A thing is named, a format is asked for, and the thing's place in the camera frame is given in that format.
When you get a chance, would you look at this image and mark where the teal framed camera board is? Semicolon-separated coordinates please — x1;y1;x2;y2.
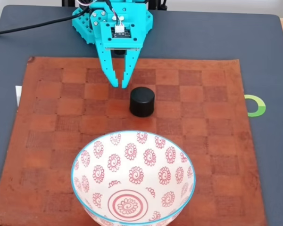
100;21;142;57

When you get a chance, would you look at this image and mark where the black cylinder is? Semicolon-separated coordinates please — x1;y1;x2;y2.
129;86;156;118

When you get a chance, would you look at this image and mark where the white paper sheet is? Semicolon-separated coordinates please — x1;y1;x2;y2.
15;86;23;107

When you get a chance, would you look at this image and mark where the brown leather chessboard mat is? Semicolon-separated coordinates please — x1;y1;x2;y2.
0;56;268;226

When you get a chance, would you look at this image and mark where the thick black power cable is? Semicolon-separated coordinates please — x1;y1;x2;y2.
0;6;91;37

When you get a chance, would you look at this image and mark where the dark grey desk mat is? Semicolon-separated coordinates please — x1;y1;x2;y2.
0;4;283;226

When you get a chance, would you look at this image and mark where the green ring logo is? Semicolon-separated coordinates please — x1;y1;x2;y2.
244;94;266;118

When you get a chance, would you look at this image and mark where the white bowl pink flower pattern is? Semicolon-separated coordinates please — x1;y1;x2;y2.
70;130;197;226

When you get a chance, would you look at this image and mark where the black camera cable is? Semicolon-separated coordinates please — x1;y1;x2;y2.
105;0;125;33

